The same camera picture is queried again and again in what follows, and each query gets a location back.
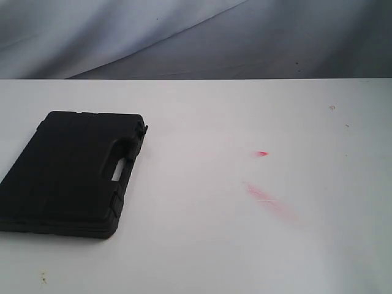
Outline black plastic tool case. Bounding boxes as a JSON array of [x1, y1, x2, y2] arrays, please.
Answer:
[[1, 111, 148, 239]]

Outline white backdrop cloth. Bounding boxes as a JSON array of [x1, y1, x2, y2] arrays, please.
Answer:
[[1, 1, 391, 79]]

